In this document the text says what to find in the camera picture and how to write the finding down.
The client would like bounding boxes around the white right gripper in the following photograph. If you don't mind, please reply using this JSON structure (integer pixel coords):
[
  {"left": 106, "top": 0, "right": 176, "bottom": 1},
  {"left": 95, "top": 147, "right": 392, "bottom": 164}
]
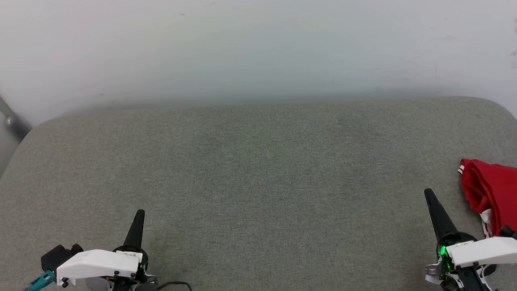
[{"left": 424, "top": 188, "right": 517, "bottom": 279}]

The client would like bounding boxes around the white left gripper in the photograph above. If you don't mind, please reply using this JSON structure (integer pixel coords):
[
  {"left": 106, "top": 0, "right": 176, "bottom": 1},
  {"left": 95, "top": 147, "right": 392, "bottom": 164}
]
[{"left": 56, "top": 209, "right": 157, "bottom": 287}]

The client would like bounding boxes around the red and white sports jersey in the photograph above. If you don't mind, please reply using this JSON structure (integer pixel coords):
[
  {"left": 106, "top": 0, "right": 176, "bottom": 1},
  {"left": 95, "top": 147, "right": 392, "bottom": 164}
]
[{"left": 457, "top": 158, "right": 517, "bottom": 239}]

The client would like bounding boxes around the grey metal bar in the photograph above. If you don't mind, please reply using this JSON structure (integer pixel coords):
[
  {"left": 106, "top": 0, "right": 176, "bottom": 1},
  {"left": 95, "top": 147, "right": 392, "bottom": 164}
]
[{"left": 0, "top": 96, "right": 32, "bottom": 141}]

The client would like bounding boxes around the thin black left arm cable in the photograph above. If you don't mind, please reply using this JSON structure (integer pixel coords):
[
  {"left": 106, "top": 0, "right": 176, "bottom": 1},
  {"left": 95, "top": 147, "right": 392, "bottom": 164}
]
[{"left": 156, "top": 281, "right": 193, "bottom": 291}]

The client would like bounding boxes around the teal left camera connector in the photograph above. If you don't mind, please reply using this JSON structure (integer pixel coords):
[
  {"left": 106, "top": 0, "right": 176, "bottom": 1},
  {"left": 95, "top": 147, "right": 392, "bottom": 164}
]
[{"left": 23, "top": 270, "right": 56, "bottom": 291}]

